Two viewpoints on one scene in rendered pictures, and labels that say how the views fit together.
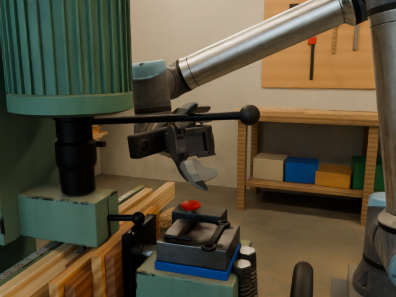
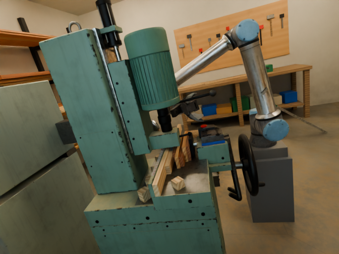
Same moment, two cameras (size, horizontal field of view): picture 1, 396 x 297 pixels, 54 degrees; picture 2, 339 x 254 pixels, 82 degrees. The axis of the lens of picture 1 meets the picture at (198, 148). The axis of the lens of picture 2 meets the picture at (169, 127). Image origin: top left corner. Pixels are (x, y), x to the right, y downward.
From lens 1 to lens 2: 0.40 m
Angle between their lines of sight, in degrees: 7
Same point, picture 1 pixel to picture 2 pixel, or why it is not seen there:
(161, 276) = (205, 147)
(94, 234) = (178, 141)
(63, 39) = (162, 84)
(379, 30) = (244, 52)
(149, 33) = not seen: hidden behind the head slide
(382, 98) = (249, 75)
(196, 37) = not seen: hidden behind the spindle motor
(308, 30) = (216, 56)
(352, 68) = (221, 59)
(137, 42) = not seen: hidden behind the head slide
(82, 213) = (173, 136)
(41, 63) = (158, 92)
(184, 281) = (213, 146)
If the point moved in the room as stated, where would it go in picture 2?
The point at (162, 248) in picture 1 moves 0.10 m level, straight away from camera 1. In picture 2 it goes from (203, 139) to (194, 133)
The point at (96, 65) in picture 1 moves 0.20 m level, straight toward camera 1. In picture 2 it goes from (172, 89) to (196, 90)
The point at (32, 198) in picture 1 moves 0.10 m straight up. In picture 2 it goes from (154, 136) to (149, 116)
